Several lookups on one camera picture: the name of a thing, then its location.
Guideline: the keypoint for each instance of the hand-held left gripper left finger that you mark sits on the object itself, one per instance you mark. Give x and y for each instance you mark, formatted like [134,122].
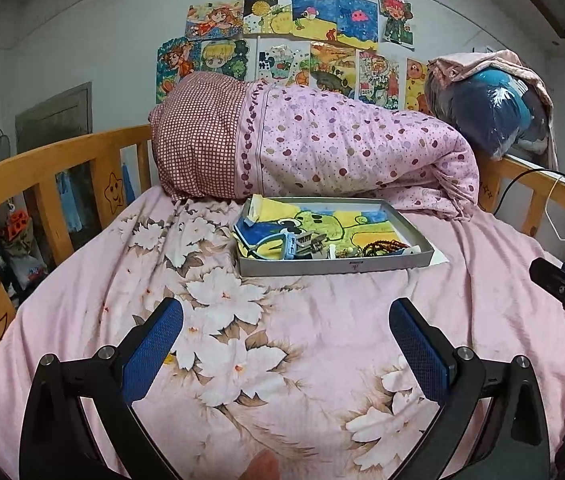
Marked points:
[155,350]

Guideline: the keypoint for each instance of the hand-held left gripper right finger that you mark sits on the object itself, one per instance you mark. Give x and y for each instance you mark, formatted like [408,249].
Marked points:
[417,350]

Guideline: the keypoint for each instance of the grey shallow cardboard box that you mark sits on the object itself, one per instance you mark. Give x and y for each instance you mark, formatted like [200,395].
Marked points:
[312,266]

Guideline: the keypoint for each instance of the blue wrist watch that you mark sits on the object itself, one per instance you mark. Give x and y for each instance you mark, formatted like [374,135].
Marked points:
[290,247]

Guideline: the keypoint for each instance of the person's left hand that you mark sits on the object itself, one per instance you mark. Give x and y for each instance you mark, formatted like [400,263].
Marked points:
[266,467]

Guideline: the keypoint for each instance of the small white trinket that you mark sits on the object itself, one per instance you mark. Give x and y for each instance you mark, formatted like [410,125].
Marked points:
[416,250]

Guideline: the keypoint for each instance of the pink floral bedsheet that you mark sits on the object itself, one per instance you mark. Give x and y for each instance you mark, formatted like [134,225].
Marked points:
[312,320]

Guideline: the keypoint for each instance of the metal clip in box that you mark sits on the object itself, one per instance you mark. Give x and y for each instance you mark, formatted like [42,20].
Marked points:
[310,246]

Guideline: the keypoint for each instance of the hanging blue cloth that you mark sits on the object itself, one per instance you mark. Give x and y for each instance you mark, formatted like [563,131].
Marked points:
[70,200]

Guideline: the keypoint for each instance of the orange toy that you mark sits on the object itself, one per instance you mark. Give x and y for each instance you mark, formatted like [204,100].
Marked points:
[17,222]

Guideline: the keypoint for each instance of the pink dotted folded quilt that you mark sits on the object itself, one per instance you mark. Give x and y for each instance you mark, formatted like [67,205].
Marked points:
[337,150]

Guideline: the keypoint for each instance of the dark grey door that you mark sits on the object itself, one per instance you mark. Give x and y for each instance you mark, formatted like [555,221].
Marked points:
[52,115]

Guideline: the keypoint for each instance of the group of wall drawings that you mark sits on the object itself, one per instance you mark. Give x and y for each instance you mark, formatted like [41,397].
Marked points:
[312,15]

